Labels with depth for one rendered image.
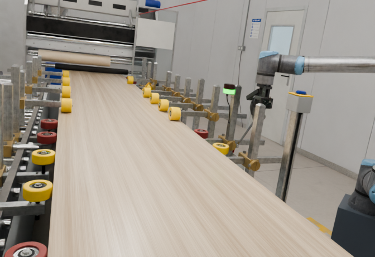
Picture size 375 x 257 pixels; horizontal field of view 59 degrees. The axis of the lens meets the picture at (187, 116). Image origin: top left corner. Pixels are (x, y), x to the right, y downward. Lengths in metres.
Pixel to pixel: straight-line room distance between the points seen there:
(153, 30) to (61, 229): 3.54
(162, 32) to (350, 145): 2.73
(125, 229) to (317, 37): 4.47
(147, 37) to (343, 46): 2.49
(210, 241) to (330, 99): 4.06
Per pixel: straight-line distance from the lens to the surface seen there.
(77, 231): 0.86
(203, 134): 1.78
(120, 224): 0.88
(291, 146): 1.39
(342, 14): 4.85
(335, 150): 4.73
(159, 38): 4.22
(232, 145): 1.82
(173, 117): 1.97
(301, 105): 1.34
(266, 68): 1.68
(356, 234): 2.06
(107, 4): 4.42
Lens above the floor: 1.35
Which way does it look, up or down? 12 degrees down
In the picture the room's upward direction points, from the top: 7 degrees clockwise
